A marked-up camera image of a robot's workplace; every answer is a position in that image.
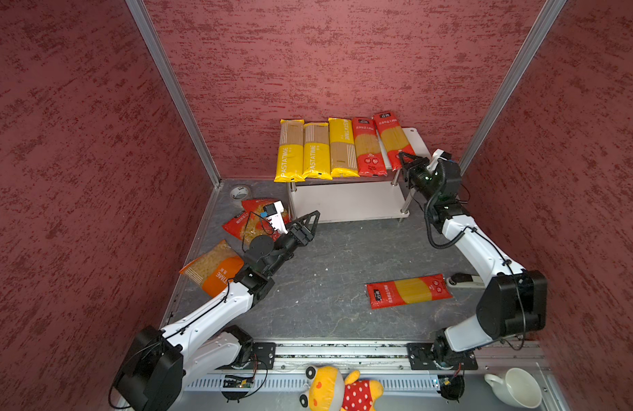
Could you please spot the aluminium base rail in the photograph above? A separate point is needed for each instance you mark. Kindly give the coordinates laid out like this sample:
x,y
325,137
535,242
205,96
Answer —
x,y
404,369

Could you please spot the white two-tier shelf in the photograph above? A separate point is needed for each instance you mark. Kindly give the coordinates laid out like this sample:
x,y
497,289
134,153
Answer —
x,y
354,199

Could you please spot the aluminium corner post right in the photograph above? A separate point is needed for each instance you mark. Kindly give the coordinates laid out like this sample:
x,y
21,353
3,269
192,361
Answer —
x,y
545,19

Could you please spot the red spaghetti bag back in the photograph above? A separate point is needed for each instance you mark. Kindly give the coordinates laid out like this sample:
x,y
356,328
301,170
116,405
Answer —
x,y
393,137

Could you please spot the white ceramic cup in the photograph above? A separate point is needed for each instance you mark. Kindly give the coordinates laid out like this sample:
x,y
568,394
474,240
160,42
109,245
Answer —
x,y
516,387

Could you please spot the red macaroni bag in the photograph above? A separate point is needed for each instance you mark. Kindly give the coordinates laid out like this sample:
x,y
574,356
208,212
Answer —
x,y
249,223

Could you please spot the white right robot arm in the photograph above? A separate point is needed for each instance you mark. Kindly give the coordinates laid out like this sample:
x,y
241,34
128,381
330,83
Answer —
x,y
514,302

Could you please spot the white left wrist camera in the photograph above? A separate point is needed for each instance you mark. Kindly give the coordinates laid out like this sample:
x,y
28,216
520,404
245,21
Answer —
x,y
277,217

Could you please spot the aluminium corner post left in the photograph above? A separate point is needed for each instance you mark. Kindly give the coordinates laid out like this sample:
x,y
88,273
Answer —
x,y
153,43

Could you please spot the orange macaroni bag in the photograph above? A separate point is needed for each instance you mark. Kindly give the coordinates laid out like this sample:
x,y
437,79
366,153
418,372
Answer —
x,y
213,270

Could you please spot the red spaghetti bag front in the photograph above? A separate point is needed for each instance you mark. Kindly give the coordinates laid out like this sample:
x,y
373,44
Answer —
x,y
407,291

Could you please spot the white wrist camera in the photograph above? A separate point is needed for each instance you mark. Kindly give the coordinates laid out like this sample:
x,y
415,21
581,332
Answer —
x,y
438,154
277,217

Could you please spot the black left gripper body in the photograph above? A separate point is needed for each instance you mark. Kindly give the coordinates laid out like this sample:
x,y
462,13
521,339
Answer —
x,y
290,241

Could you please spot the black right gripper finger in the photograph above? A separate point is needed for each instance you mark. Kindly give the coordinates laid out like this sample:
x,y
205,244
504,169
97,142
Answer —
x,y
405,159
412,160

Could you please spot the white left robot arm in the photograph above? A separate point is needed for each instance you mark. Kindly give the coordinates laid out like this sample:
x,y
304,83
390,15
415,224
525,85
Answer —
x,y
193,323

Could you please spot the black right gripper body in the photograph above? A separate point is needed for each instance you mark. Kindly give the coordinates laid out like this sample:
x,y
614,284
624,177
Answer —
x,y
421,178

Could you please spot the yellow plush toy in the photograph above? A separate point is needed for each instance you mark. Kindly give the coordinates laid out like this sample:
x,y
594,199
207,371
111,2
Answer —
x,y
330,390

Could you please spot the yellow spaghetti bag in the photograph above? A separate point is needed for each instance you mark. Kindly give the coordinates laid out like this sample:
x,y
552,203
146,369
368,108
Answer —
x,y
343,158
290,159
317,152

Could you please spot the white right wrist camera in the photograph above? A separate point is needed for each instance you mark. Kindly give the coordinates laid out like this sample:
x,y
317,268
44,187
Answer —
x,y
438,154

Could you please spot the red spaghetti bag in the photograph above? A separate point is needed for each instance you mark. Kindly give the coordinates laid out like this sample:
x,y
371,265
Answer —
x,y
407,291
393,137
368,151

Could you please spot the aluminium corner post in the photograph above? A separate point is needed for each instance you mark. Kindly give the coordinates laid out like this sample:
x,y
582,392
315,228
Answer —
x,y
153,43
545,19

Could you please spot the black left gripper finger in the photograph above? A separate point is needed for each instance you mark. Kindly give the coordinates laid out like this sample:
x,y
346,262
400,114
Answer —
x,y
296,224
309,225

